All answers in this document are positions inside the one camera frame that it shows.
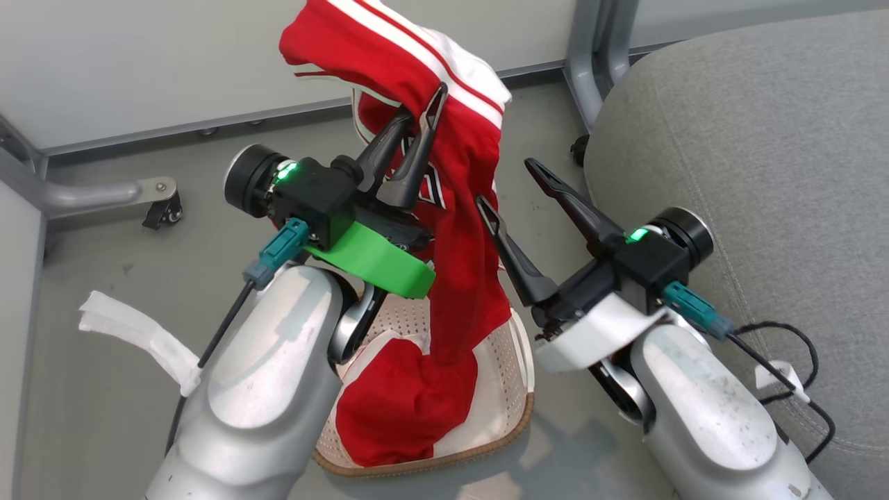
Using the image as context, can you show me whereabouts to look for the grey fabric sofa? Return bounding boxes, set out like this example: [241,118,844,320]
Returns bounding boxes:
[583,10,889,500]

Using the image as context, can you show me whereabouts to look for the grey metal partition foot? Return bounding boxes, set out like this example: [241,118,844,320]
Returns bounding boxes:
[0,115,178,231]

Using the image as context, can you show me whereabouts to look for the grey partition bottom rail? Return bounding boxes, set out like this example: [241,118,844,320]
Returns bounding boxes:
[40,61,567,157]

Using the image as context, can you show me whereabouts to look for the white perforated laundry basket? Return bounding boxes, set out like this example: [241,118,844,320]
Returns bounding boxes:
[313,295,536,478]

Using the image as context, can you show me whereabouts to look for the grey metal partition post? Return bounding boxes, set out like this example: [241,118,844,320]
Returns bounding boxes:
[564,0,640,134]

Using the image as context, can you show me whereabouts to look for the white cable clip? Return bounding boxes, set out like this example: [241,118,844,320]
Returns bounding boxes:
[755,360,812,405]

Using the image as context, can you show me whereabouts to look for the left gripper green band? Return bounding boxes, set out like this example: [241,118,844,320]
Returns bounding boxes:
[304,82,449,300]

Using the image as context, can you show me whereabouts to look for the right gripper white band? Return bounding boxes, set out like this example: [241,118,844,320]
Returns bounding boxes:
[476,158,672,374]

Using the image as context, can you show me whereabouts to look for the white fabric strip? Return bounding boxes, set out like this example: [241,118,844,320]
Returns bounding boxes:
[78,290,203,398]

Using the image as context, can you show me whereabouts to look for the red white striped jersey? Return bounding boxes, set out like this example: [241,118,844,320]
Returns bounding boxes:
[279,0,513,468]

